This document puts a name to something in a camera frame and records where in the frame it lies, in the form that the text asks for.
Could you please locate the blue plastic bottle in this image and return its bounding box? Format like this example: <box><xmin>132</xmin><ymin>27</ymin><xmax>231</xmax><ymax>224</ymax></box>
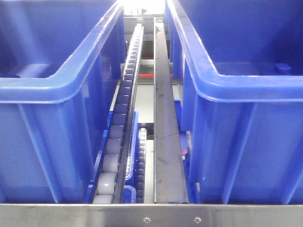
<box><xmin>260</xmin><ymin>63</ymin><xmax>292</xmax><ymax>76</ymax></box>

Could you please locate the lower roller conveyor track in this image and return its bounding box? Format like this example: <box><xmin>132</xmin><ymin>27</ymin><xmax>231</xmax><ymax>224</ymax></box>
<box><xmin>136</xmin><ymin>128</ymin><xmax>147</xmax><ymax>203</ymax></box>

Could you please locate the white roller conveyor track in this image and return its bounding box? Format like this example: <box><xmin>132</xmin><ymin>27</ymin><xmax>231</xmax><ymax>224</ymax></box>
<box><xmin>85</xmin><ymin>24</ymin><xmax>144</xmax><ymax>204</ymax></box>

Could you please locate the blue bin right front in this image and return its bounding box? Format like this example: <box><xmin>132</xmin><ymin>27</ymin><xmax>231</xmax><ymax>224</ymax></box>
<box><xmin>166</xmin><ymin>0</ymin><xmax>303</xmax><ymax>204</ymax></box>

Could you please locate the blue bin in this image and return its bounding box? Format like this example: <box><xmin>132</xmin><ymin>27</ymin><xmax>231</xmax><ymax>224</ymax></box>
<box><xmin>0</xmin><ymin>0</ymin><xmax>125</xmax><ymax>203</ymax></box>
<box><xmin>166</xmin><ymin>0</ymin><xmax>303</xmax><ymax>204</ymax></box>

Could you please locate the blue bin left front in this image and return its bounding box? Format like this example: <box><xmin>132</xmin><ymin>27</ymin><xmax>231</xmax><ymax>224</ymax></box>
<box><xmin>0</xmin><ymin>0</ymin><xmax>125</xmax><ymax>203</ymax></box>

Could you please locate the steel divider rail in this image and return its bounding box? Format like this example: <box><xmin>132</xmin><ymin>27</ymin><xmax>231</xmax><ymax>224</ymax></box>
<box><xmin>154</xmin><ymin>17</ymin><xmax>188</xmax><ymax>203</ymax></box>

